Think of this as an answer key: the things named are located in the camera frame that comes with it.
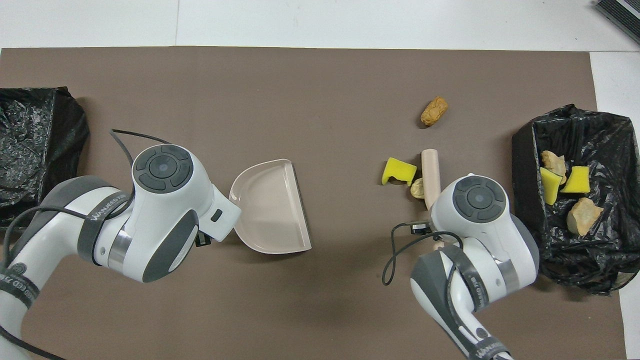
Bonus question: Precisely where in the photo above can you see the beige hand brush black bristles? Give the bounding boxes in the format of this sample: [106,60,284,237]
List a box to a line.
[420,148,447,252]

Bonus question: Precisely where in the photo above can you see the notched yellow sponge piece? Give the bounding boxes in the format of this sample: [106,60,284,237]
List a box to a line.
[381,157,418,187]

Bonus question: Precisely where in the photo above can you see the beige plastic dustpan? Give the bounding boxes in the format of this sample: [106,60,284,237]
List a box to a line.
[228,158,313,255]

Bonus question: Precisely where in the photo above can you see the brown bread roll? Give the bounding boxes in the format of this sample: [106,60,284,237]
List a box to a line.
[420,96,449,127]

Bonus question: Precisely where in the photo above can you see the small yellow sponge piece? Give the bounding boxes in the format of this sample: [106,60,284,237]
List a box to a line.
[539,167,564,206]

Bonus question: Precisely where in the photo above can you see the greyish bread chunk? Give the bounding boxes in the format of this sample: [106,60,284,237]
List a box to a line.
[541,150,568,186]

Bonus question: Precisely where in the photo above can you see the ridged tan bread chunk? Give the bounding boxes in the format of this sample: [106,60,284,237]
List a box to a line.
[566,197,605,237]

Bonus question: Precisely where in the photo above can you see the wedge yellow sponge piece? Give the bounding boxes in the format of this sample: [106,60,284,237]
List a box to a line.
[559,165,591,195]

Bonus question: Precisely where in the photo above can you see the bin with black plastic bag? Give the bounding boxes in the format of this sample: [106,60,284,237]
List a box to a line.
[0,86,91,233]
[511,104,640,296]

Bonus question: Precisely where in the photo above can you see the brown table mat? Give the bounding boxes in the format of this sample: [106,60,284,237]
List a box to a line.
[0,46,628,360]

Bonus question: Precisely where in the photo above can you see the grey ribbed device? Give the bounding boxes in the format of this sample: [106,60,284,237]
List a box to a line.
[594,0,640,47]

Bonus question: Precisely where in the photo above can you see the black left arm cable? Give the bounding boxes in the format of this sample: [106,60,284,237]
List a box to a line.
[0,128,173,360]

